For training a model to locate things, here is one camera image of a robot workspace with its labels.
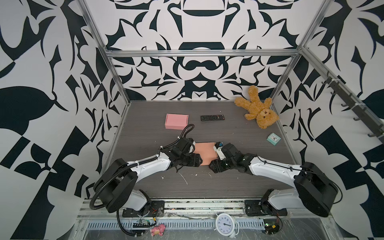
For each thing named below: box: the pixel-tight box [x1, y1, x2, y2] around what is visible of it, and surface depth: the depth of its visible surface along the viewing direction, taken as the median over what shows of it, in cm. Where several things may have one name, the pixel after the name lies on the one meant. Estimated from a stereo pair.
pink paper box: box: [164, 113, 189, 130], surface depth 107 cm
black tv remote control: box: [200, 114, 226, 121], surface depth 110 cm
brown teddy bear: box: [234, 85, 279, 129], surface depth 109 cm
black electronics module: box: [263, 218, 283, 236], surface depth 73 cm
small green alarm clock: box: [266, 132, 281, 146], surface depth 99 cm
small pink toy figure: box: [150, 224, 166, 237], surface depth 69 cm
